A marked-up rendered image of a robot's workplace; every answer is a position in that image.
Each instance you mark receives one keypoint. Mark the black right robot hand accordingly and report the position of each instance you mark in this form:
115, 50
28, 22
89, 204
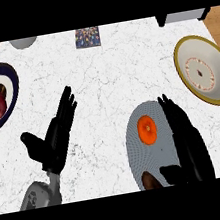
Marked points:
188, 139

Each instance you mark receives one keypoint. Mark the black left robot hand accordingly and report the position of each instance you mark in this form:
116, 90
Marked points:
54, 138

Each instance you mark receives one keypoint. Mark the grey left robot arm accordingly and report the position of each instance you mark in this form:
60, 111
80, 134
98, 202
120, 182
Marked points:
41, 194

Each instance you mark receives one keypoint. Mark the round grey placemat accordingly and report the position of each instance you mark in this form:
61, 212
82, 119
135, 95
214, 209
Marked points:
150, 156

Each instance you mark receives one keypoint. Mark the orange squash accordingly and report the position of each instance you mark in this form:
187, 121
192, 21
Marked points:
147, 130

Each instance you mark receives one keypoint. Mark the white bowl with gold rim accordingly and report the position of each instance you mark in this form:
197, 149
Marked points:
207, 70

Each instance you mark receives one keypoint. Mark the brown vegetable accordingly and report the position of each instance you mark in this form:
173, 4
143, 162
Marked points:
150, 181

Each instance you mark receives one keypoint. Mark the grey round container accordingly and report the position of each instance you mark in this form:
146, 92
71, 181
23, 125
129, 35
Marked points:
23, 42

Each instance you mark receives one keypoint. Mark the colourful patterned box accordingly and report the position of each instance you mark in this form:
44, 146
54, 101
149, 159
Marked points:
87, 37

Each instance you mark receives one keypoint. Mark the grey and black appliance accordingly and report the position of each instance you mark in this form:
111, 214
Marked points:
182, 16

